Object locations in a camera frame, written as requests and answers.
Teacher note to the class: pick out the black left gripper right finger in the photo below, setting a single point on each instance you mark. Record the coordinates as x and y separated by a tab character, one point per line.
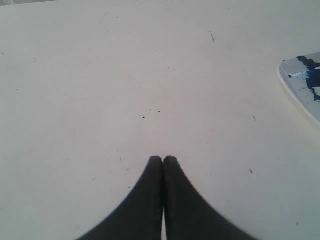
187	214

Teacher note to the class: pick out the white square paint dish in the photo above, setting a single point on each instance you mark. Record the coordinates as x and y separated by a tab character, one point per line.
300	80

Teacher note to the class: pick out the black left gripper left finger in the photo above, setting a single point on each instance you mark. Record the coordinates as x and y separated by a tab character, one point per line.
140	215

